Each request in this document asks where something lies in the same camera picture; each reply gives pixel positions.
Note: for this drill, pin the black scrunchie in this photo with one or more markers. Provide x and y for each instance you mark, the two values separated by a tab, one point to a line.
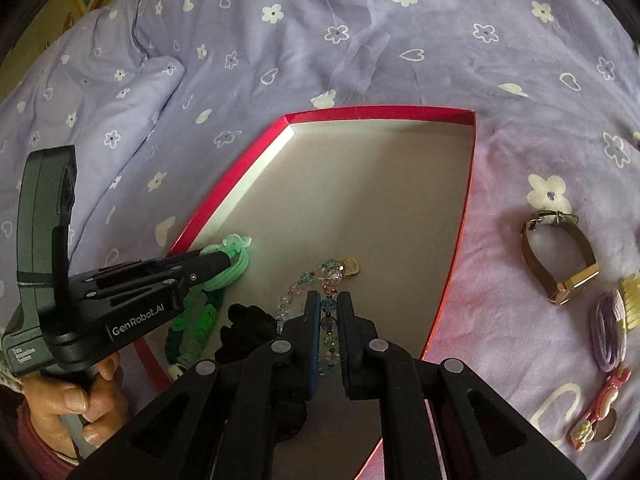
247	322

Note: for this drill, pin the red shallow cardboard box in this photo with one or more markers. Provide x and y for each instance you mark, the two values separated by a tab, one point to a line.
380	200

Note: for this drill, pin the yellow hair claw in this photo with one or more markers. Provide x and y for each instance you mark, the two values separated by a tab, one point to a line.
631	300

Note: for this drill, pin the person's left hand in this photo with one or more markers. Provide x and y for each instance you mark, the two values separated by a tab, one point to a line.
50	405

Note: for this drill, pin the purple floral blanket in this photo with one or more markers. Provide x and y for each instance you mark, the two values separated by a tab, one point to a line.
400	60

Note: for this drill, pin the metal hair clip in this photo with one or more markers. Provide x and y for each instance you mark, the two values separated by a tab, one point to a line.
575	286

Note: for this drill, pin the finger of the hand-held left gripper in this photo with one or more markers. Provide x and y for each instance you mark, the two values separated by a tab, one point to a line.
150	310
150	270

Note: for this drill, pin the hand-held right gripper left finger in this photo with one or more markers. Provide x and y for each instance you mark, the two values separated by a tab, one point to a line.
314	345

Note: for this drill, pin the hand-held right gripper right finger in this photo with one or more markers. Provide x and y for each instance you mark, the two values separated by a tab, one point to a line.
344	345

